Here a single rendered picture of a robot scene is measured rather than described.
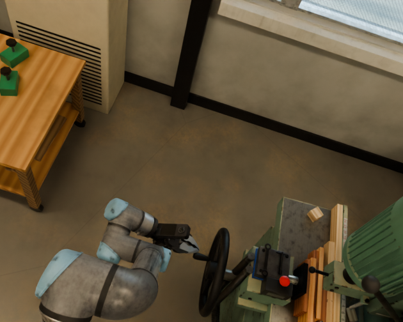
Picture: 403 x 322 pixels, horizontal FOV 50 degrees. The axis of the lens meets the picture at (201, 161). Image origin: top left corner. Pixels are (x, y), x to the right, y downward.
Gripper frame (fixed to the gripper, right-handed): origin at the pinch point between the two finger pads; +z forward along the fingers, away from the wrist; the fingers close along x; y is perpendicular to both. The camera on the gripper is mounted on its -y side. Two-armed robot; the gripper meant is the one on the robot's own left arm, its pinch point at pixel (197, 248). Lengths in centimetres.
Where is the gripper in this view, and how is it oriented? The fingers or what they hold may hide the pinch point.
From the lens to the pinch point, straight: 153.7
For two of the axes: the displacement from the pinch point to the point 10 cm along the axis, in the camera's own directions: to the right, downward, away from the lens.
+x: -2.0, 8.3, -5.3
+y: -6.4, 3.0, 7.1
